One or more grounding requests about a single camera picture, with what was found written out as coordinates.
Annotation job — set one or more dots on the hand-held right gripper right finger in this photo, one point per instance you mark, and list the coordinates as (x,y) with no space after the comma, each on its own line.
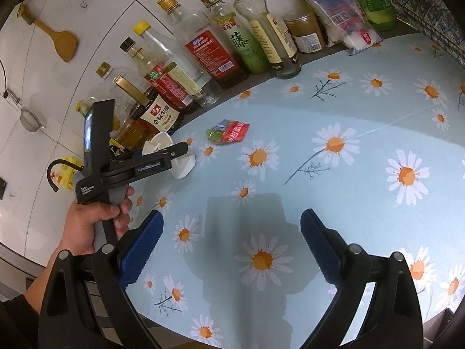
(319,247)

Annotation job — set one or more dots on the black faucet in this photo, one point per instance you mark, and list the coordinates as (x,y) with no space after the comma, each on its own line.
(51,174)

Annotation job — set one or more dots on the green packet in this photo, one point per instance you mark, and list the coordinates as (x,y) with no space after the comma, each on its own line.
(370,0)

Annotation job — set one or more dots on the green label oil bottle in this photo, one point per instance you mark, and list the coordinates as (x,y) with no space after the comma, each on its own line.
(241,41)

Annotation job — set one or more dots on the metal strainer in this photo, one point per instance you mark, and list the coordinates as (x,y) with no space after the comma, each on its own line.
(31,120)

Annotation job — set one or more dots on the clear bottle red label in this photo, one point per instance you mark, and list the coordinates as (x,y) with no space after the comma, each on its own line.
(209,54)

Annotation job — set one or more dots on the small brown seasoning jar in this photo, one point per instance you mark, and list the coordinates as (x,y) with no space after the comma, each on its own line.
(305,34)

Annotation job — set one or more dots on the white and blue bag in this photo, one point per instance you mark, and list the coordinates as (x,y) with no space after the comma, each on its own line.
(338,11)

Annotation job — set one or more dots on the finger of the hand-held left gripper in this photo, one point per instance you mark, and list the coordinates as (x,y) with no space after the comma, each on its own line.
(174,149)

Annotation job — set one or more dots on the person's left forearm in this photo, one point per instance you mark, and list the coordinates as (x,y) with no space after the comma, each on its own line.
(36,280)

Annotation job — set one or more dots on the daisy print tablecloth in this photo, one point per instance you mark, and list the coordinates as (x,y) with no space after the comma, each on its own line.
(363,123)

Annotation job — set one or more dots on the wooden spatula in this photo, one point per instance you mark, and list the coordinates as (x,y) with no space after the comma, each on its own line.
(63,45)

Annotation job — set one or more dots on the black cap red label bottle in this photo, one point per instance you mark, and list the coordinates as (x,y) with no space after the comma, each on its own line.
(170,89)

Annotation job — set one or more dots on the white paper cup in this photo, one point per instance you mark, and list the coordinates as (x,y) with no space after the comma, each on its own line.
(181,169)

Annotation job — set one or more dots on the dark soy sauce bottle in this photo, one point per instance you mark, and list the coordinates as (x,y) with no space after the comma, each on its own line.
(160,116)

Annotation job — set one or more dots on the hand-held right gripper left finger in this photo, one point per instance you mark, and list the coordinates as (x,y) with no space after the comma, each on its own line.
(141,251)

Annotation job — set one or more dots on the patterned cloth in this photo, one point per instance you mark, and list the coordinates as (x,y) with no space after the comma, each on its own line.
(428,14)

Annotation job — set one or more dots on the yellow dish soap bottle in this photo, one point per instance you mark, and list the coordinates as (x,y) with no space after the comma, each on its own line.
(67,180)

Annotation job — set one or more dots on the clear bottle yellowish label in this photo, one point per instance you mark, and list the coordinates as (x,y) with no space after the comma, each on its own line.
(183,78)

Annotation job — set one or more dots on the clear bottle yellow label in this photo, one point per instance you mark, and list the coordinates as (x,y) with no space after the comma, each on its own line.
(276,40)

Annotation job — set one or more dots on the person's left hand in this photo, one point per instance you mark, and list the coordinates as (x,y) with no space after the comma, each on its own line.
(80,225)

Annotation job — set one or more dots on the green and red snack wrapper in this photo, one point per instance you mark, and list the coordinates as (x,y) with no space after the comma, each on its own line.
(229,132)

